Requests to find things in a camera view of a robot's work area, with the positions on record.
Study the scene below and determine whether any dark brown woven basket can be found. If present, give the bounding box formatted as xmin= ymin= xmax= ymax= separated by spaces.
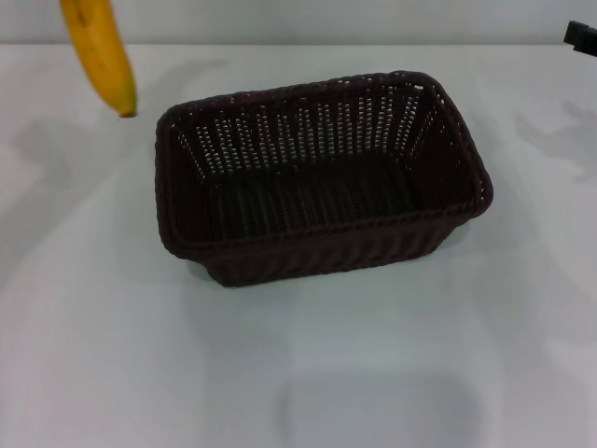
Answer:
xmin=153 ymin=69 xmax=494 ymax=288

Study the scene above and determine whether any yellow banana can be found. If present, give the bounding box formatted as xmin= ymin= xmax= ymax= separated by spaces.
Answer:
xmin=59 ymin=0 xmax=139 ymax=119

